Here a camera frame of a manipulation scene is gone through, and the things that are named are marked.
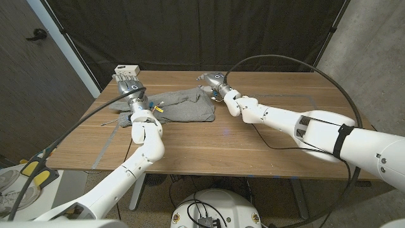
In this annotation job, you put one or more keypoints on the grey shorts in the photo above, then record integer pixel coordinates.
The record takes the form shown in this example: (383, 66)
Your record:
(186, 109)

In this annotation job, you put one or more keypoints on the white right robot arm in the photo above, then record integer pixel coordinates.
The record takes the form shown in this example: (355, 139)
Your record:
(278, 115)

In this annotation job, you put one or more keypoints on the dark wooden door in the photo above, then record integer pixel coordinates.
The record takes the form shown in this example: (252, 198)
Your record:
(19, 69)

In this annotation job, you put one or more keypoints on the black box on base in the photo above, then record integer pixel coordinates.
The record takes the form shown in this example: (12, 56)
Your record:
(209, 222)

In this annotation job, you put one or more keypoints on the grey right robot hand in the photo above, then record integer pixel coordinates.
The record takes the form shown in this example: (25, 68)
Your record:
(215, 82)

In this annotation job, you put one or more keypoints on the round black floor fan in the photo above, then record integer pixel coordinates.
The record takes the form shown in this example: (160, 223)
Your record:
(156, 179)

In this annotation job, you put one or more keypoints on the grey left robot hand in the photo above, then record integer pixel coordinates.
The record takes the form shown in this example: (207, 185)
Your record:
(131, 88)

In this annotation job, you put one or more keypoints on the white robot torso edge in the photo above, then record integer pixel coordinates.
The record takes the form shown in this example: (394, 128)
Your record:
(63, 224)

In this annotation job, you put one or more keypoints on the white door frame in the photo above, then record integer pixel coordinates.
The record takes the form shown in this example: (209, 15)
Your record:
(64, 47)

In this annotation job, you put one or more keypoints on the black backdrop curtain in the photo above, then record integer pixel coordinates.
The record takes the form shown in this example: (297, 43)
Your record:
(202, 31)

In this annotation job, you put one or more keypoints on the grey table leg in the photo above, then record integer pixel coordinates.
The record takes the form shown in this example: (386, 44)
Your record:
(300, 199)

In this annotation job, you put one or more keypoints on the black backdrop stand pole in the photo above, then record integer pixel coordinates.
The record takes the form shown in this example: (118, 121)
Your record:
(64, 32)
(333, 30)

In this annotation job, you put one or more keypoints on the grey sneaker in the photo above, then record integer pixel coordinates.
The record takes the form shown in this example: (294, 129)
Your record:
(12, 201)
(8, 179)

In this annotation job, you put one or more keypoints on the white table leg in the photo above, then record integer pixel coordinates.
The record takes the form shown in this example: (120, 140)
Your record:
(136, 196)

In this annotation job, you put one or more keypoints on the white power strip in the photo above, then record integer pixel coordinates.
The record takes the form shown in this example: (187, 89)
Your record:
(127, 69)

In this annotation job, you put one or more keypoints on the yellow and black pedal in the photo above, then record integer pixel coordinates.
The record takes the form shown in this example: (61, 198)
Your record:
(42, 177)

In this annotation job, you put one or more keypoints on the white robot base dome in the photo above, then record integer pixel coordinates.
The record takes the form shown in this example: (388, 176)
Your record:
(218, 206)

